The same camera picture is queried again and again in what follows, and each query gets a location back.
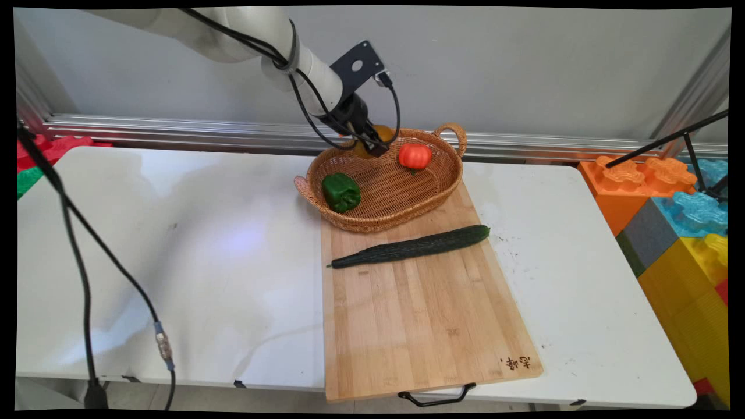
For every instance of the blue foam block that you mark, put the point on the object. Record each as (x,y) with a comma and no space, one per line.
(698,212)

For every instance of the woven wicker basket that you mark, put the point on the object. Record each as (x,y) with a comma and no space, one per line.
(384,198)

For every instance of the black tripod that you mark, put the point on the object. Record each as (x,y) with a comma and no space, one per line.
(663,139)

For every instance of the small red foam block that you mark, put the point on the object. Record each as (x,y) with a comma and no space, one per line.
(703,386)

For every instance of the aluminium frame rail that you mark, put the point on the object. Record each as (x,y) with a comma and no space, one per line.
(174,129)

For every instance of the aluminium frame post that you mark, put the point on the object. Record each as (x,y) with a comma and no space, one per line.
(32,102)
(695,93)

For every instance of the dark green cucumber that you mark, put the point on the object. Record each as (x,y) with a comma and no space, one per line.
(407,248)

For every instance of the green bell pepper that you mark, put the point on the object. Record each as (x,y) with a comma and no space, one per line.
(341,192)

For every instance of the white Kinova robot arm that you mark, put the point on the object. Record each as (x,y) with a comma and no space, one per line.
(233,35)

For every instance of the grey foam block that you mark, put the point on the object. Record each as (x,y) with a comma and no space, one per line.
(649,235)

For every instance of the yellow-brown potato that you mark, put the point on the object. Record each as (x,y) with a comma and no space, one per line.
(386,134)

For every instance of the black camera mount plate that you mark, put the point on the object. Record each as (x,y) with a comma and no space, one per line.
(364,58)

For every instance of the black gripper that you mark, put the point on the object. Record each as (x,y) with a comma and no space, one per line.
(351,115)

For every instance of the red tomato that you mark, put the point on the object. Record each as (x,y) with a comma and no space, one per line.
(414,156)

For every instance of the green foam block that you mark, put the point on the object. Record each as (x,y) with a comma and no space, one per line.
(28,180)

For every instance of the orange foam block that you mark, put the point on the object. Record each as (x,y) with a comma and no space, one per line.
(617,195)

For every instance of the wooden cutting board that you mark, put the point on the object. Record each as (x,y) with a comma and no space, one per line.
(430,326)

